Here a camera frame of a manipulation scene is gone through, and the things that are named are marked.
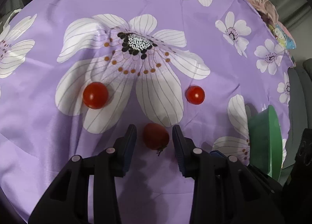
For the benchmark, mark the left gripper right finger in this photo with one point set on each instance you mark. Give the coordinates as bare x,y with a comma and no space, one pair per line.
224,187

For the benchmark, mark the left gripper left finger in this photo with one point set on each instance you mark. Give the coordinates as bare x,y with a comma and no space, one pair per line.
66,198

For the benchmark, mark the green plastic plate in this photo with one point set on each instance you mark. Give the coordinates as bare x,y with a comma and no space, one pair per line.
266,142

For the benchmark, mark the cherry tomato with stem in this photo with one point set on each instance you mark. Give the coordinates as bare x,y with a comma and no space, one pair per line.
155,137

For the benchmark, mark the cherry tomato right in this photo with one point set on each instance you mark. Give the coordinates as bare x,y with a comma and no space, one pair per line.
195,95

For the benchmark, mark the cherry tomato far left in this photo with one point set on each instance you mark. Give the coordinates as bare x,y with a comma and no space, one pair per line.
95,95

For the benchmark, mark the purple floral tablecloth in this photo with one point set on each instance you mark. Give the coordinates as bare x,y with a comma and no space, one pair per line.
147,53

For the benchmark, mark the cartoon print pillow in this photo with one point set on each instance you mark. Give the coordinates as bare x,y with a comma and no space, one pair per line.
283,36

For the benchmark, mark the floral cushion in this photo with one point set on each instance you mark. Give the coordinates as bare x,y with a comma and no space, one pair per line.
266,10

